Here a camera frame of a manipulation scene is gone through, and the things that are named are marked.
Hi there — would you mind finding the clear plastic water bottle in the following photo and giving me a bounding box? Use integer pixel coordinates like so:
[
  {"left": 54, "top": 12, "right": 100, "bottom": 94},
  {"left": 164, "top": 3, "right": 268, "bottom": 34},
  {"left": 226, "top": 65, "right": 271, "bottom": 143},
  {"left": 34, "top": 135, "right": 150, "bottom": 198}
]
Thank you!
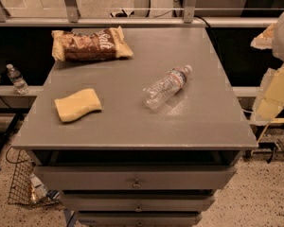
[{"left": 143, "top": 65, "right": 192, "bottom": 110}]

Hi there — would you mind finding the upright water bottle on ledge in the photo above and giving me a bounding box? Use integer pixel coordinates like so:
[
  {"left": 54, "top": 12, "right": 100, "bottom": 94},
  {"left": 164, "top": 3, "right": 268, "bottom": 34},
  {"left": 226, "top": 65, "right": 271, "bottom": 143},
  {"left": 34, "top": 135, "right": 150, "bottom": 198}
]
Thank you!
[{"left": 7, "top": 64, "right": 29, "bottom": 95}]

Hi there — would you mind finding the grey drawer cabinet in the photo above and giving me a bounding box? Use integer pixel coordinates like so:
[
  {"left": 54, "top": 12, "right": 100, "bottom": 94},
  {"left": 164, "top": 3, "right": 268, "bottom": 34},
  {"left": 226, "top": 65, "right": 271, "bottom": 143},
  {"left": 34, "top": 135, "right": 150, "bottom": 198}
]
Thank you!
[{"left": 11, "top": 26, "right": 259, "bottom": 227}]

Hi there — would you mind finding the yellow sponge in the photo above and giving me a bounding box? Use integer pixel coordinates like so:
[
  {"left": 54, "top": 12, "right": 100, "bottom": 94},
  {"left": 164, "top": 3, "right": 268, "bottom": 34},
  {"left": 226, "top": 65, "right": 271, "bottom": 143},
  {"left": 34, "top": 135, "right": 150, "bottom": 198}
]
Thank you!
[{"left": 54, "top": 89, "right": 102, "bottom": 123}]

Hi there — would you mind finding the brown snack bag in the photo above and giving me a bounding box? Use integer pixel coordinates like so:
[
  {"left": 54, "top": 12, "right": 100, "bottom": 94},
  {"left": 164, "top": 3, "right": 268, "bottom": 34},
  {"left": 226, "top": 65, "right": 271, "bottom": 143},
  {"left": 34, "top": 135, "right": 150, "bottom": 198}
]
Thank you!
[{"left": 51, "top": 26, "right": 133, "bottom": 61}]

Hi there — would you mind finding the middle grey drawer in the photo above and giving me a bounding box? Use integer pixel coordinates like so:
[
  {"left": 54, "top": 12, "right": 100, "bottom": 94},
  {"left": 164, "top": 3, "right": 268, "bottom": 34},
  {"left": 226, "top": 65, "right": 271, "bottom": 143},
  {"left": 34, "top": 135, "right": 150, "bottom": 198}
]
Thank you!
[{"left": 61, "top": 192, "right": 215, "bottom": 212}]

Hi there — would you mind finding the grey drawer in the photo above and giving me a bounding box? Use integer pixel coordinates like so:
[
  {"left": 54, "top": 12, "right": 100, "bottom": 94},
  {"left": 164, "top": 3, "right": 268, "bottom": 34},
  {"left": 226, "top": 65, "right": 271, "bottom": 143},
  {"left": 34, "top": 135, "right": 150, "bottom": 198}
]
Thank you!
[
  {"left": 61, "top": 192, "right": 215, "bottom": 212},
  {"left": 34, "top": 166, "right": 236, "bottom": 190},
  {"left": 78, "top": 212, "right": 202, "bottom": 227}
]

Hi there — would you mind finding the top grey drawer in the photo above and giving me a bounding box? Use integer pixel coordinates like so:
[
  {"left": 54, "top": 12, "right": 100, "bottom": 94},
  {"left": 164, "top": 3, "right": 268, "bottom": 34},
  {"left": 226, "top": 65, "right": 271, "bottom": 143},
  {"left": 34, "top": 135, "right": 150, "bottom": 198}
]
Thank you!
[{"left": 34, "top": 166, "right": 236, "bottom": 190}]

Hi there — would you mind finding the bottom grey drawer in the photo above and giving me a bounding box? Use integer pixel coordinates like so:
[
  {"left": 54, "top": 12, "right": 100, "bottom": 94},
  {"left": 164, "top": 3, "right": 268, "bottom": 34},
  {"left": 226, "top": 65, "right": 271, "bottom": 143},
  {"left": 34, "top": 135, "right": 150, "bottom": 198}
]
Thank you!
[{"left": 78, "top": 212, "right": 202, "bottom": 227}]

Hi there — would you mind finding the black stand leg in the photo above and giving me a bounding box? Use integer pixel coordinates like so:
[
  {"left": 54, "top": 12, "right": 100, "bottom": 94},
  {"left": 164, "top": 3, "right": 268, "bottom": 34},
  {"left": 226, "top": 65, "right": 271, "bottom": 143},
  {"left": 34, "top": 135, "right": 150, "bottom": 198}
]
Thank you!
[{"left": 0, "top": 111, "right": 23, "bottom": 173}]

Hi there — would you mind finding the yellow foam block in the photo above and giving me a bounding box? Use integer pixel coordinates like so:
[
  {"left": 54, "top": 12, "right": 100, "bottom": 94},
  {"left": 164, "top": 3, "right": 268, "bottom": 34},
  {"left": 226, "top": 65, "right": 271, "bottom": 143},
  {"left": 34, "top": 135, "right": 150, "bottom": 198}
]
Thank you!
[{"left": 251, "top": 63, "right": 284, "bottom": 125}]

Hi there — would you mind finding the torn yellow foam piece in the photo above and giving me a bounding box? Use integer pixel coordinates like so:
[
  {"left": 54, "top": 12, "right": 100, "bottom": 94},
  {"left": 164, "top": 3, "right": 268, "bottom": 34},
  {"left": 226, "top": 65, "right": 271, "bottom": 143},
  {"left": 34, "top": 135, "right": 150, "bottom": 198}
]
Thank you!
[{"left": 250, "top": 24, "right": 275, "bottom": 49}]

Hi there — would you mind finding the black cable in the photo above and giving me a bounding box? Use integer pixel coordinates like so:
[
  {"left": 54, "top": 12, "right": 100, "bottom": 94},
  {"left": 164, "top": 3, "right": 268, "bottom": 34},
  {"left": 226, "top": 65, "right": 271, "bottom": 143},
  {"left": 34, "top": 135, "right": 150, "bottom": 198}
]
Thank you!
[{"left": 193, "top": 15, "right": 225, "bottom": 64}]

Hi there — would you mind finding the metal railing frame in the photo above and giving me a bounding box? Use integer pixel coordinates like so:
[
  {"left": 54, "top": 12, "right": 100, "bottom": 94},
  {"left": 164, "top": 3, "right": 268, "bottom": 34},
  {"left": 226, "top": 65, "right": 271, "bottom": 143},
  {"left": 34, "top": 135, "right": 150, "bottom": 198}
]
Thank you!
[{"left": 0, "top": 0, "right": 284, "bottom": 27}]

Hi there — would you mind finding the wire mesh basket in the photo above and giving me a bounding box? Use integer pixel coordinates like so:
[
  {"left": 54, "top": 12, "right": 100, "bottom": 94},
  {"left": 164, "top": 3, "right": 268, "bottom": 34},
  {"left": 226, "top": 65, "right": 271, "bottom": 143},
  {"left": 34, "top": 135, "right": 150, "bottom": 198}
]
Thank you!
[{"left": 8, "top": 150, "right": 60, "bottom": 209}]

